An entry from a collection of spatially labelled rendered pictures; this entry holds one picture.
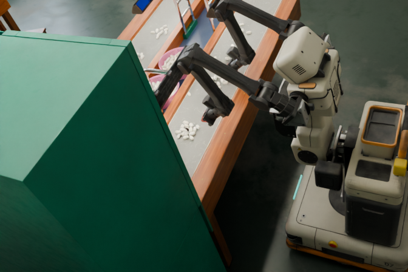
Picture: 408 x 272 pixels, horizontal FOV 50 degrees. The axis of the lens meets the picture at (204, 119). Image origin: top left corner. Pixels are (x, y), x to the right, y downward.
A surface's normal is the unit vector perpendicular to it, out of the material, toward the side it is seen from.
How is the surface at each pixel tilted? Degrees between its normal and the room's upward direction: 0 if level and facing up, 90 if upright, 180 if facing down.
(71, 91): 0
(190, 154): 0
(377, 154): 92
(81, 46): 0
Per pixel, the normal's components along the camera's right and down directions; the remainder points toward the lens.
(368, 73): -0.23, -0.67
